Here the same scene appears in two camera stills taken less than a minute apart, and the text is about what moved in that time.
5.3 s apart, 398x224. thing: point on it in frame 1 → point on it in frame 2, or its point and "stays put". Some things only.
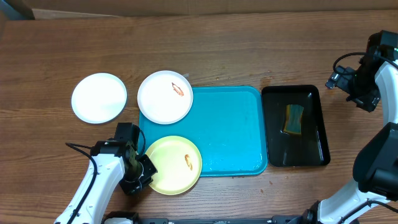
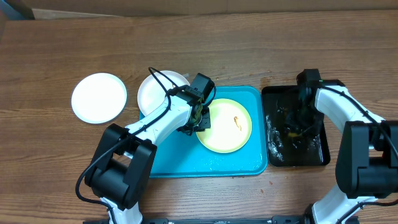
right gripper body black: [359, 97] → [298, 119]
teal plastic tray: [227, 126] stays put
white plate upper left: [165, 97] stays put
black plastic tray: [295, 127] stays put
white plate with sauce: [99, 98] stays put
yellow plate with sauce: [178, 162] → [231, 127]
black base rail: [114, 218] stays put
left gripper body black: [140, 175] → [204, 122]
